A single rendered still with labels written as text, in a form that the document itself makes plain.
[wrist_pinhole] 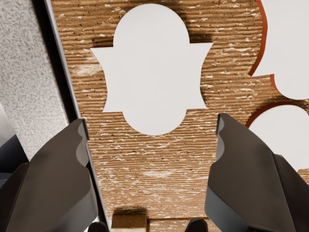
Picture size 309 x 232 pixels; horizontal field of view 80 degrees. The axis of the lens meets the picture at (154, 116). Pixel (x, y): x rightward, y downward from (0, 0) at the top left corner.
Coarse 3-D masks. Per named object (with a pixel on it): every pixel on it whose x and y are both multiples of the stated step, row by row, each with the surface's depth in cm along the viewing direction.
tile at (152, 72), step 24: (120, 24) 17; (144, 24) 17; (168, 24) 17; (96, 48) 18; (120, 48) 18; (144, 48) 18; (168, 48) 18; (192, 48) 18; (120, 72) 20; (144, 72) 20; (168, 72) 20; (192, 72) 20; (120, 96) 21; (144, 96) 21; (168, 96) 21; (192, 96) 21; (144, 120) 22; (168, 120) 22
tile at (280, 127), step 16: (256, 112) 23; (272, 112) 22; (288, 112) 22; (304, 112) 22; (256, 128) 23; (272, 128) 23; (288, 128) 23; (304, 128) 23; (272, 144) 24; (288, 144) 24; (304, 144) 24; (288, 160) 25; (304, 160) 25
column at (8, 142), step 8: (16, 136) 60; (8, 144) 56; (16, 144) 56; (0, 152) 53; (8, 152) 53; (16, 152) 53; (24, 152) 55; (0, 160) 50; (8, 160) 51; (16, 160) 52; (24, 160) 53; (0, 168) 48; (8, 168) 49; (16, 168) 50; (0, 176) 38; (8, 176) 39; (0, 184) 38
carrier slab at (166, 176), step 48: (96, 0) 17; (144, 0) 17; (192, 0) 17; (240, 0) 17; (240, 48) 20; (96, 96) 22; (240, 96) 22; (96, 144) 25; (144, 144) 25; (192, 144) 25; (144, 192) 30; (192, 192) 30
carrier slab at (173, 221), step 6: (150, 222) 34; (156, 222) 34; (162, 222) 34; (168, 222) 34; (174, 222) 34; (180, 222) 34; (186, 222) 34; (210, 222) 34; (150, 228) 35; (156, 228) 35; (162, 228) 35; (168, 228) 35; (174, 228) 35; (180, 228) 35; (210, 228) 35; (216, 228) 35
